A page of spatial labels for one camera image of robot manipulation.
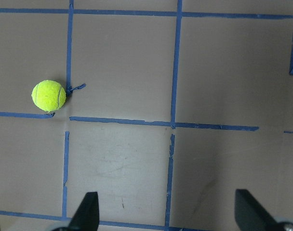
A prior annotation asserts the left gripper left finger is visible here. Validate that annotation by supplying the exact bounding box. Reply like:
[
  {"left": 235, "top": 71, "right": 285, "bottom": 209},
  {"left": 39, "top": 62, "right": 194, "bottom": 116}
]
[{"left": 67, "top": 192, "right": 99, "bottom": 231}]

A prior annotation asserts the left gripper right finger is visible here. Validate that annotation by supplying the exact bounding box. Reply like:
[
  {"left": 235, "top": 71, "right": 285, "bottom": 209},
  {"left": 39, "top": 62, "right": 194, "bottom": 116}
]
[{"left": 234, "top": 189, "right": 281, "bottom": 231}]

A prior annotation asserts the front tennis ball on tape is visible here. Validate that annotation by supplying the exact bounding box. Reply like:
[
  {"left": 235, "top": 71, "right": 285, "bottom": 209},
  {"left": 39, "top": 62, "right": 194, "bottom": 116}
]
[{"left": 31, "top": 80, "right": 67, "bottom": 113}]

